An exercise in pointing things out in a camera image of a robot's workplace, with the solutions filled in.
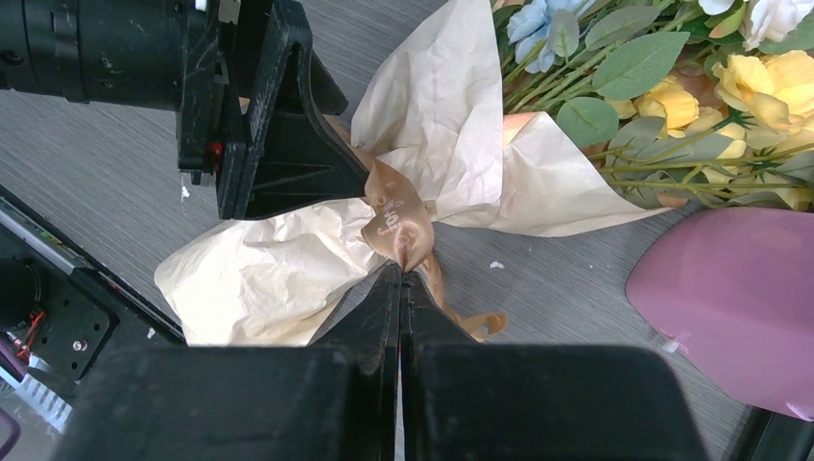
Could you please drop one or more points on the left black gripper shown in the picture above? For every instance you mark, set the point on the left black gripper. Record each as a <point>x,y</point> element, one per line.
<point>164,55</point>

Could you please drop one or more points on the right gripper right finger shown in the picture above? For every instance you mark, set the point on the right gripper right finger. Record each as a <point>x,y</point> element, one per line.
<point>463,400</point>

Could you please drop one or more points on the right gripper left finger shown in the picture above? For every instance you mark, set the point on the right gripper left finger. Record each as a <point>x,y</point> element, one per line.
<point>331,400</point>

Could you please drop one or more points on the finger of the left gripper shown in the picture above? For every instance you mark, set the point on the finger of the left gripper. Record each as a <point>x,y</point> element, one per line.
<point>280,153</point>

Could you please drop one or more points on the paper flower bouquet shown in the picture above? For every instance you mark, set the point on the paper flower bouquet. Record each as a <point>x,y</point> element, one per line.
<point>546,119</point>

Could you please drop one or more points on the pink plastic box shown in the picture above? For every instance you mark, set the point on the pink plastic box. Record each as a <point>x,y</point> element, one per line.
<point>732,290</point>

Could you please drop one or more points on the black poker chip case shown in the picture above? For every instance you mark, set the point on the black poker chip case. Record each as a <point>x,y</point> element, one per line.
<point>770,436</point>

